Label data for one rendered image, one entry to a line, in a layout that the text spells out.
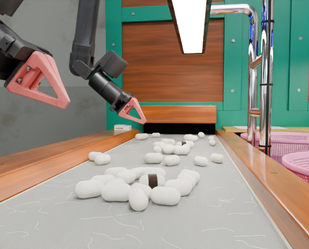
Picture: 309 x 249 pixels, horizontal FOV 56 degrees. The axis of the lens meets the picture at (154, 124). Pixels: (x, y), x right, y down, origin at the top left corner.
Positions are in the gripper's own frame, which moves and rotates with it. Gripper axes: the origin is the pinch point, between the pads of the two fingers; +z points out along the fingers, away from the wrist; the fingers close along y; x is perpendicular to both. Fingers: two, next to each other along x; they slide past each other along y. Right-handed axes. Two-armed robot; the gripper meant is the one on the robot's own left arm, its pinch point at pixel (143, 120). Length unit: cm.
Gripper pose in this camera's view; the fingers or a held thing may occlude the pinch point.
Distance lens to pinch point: 85.4
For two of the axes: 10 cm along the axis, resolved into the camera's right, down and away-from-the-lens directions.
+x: -6.5, 7.5, 1.5
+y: 1.6, -0.5, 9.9
